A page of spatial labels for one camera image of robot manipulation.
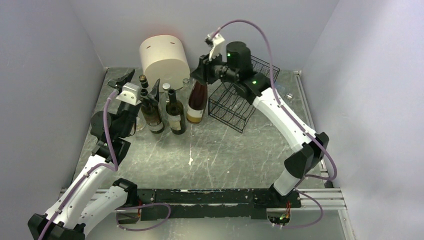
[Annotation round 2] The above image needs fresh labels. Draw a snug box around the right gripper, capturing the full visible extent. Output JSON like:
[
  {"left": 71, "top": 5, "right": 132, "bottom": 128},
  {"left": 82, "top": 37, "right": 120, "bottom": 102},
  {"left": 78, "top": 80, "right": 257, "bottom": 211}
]
[{"left": 190, "top": 48, "right": 239, "bottom": 85}]

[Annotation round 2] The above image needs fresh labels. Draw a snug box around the clear bottle gold black label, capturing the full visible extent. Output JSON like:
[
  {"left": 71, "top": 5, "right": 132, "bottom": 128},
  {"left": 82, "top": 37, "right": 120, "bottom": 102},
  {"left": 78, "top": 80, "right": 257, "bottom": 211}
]
[{"left": 139, "top": 74, "right": 152, "bottom": 101}]

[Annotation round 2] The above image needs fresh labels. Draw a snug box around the slim clear glass bottle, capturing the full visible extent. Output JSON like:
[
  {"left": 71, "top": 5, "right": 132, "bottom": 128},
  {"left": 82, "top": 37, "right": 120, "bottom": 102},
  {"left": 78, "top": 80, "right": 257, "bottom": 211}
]
[{"left": 180, "top": 78, "right": 192, "bottom": 101}]

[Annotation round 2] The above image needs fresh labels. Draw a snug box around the dark wine bottle gold cap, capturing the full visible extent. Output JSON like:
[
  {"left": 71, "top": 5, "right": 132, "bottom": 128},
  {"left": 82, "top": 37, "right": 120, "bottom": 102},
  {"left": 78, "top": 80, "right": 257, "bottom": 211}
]
[{"left": 186, "top": 81, "right": 208, "bottom": 124}]

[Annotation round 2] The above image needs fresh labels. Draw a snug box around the dark wine bottle bottom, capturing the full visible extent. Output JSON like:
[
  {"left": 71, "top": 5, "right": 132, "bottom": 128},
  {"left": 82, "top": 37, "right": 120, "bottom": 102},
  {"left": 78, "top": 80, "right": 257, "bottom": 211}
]
[{"left": 140, "top": 88, "right": 165, "bottom": 134}]

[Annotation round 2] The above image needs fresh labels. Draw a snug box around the clear round glass bottle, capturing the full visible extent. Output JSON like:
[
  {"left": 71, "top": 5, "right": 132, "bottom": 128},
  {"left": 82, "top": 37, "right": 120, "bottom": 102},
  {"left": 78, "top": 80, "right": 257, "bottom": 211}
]
[{"left": 160, "top": 83, "right": 171, "bottom": 104}]

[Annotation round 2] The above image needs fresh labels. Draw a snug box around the clear square glass bottle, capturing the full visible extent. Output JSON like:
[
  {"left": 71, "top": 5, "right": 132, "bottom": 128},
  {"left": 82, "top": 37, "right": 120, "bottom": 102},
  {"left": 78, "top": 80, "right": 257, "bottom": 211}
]
[{"left": 135, "top": 113, "right": 147, "bottom": 132}]

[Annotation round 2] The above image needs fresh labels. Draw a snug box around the dark wine bottle black cap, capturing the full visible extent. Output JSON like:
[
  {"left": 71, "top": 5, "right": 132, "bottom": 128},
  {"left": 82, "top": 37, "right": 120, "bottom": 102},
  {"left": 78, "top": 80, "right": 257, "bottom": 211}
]
[{"left": 165, "top": 88, "right": 186, "bottom": 135}]

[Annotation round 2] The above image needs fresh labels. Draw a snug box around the blue glass bottle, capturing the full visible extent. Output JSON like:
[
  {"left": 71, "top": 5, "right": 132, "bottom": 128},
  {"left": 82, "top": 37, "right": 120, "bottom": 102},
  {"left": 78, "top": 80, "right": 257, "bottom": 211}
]
[{"left": 274, "top": 83, "right": 293, "bottom": 102}]

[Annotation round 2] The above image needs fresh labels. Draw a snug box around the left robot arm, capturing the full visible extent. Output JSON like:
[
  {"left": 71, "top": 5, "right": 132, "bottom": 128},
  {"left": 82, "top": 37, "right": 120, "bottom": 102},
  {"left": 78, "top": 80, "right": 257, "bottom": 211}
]
[{"left": 27, "top": 71, "right": 160, "bottom": 240}]

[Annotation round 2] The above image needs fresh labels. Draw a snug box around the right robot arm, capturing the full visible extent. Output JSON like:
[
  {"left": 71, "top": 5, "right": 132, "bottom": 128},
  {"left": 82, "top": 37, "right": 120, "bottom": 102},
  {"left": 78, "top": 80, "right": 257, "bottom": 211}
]
[{"left": 190, "top": 40, "right": 329, "bottom": 207}]

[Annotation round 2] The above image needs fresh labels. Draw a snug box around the cream cylindrical container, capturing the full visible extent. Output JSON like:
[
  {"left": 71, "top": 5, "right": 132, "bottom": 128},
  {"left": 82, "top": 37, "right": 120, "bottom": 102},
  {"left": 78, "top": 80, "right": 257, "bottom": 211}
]
[{"left": 139, "top": 34, "right": 190, "bottom": 90}]

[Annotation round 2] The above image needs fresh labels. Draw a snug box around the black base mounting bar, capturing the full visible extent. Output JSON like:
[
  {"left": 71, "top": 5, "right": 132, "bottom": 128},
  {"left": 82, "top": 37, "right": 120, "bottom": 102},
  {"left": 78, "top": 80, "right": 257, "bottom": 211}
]
[{"left": 137, "top": 188, "right": 302, "bottom": 221}]

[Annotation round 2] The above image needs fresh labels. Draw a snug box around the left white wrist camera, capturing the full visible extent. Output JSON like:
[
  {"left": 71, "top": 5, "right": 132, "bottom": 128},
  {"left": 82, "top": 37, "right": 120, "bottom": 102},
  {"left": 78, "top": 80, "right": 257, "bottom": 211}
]
[{"left": 116, "top": 82, "right": 142, "bottom": 106}]

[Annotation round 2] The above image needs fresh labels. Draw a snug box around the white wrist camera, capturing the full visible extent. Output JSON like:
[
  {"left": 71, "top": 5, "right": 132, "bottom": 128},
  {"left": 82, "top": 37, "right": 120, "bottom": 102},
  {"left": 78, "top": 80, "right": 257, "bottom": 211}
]
[
  {"left": 205, "top": 33, "right": 225, "bottom": 62},
  {"left": 116, "top": 82, "right": 142, "bottom": 106}
]

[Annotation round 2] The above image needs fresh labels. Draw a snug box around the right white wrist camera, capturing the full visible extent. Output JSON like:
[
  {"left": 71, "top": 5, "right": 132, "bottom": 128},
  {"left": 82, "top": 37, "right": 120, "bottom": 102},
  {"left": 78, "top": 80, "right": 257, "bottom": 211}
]
[{"left": 205, "top": 33, "right": 225, "bottom": 62}]

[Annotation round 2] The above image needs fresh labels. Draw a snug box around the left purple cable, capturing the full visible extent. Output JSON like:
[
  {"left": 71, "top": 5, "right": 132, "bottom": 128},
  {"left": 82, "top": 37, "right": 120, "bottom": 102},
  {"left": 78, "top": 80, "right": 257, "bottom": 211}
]
[{"left": 36, "top": 89, "right": 172, "bottom": 240}]

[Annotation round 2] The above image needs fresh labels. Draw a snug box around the black wire wine rack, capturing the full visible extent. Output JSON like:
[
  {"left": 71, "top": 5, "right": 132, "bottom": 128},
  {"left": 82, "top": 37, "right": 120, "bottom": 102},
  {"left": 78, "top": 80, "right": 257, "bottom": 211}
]
[{"left": 207, "top": 55, "right": 270, "bottom": 133}]

